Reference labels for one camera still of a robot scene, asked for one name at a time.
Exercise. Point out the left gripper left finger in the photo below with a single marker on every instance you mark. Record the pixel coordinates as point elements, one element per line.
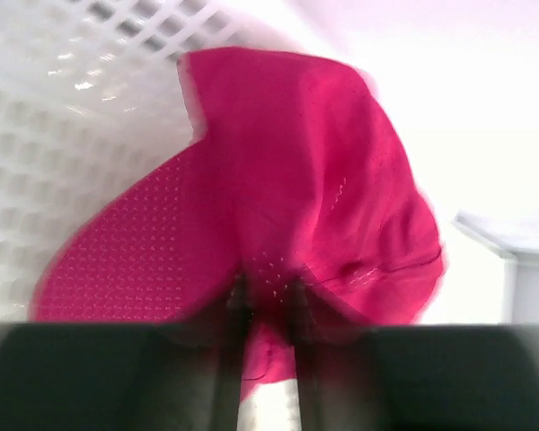
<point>183,375</point>

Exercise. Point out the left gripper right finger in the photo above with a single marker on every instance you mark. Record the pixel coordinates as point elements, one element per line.
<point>438,377</point>

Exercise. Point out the white plastic basket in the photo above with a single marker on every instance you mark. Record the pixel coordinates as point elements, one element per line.
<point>90,102</point>

